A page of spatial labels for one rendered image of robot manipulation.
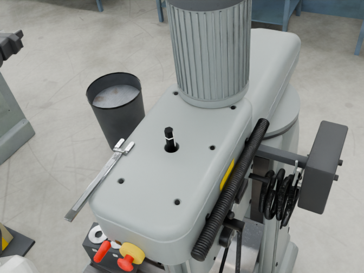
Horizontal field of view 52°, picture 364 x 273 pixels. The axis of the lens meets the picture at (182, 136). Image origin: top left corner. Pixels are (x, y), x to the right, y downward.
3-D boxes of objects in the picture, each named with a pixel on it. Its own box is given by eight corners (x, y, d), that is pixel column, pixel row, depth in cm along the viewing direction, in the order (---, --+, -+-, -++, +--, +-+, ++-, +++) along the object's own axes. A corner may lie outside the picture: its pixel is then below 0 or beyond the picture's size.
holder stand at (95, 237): (135, 274, 172) (126, 254, 158) (92, 264, 178) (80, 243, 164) (144, 251, 180) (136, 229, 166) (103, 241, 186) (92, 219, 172)
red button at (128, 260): (131, 275, 85) (128, 268, 82) (117, 268, 87) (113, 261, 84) (139, 262, 87) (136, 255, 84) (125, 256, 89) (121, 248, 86)
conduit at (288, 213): (285, 239, 130) (291, 205, 115) (241, 222, 136) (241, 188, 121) (299, 197, 140) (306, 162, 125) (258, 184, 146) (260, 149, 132)
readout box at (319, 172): (325, 217, 115) (339, 175, 100) (296, 207, 118) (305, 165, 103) (339, 170, 127) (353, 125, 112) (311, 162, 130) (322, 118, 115)
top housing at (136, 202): (186, 277, 85) (177, 243, 73) (93, 235, 94) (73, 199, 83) (255, 136, 112) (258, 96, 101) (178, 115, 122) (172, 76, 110)
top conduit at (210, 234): (205, 264, 82) (203, 257, 79) (187, 257, 83) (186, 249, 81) (269, 128, 108) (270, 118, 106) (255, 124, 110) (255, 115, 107)
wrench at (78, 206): (75, 224, 78) (73, 222, 78) (60, 218, 80) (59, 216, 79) (135, 144, 93) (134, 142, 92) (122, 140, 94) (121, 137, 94)
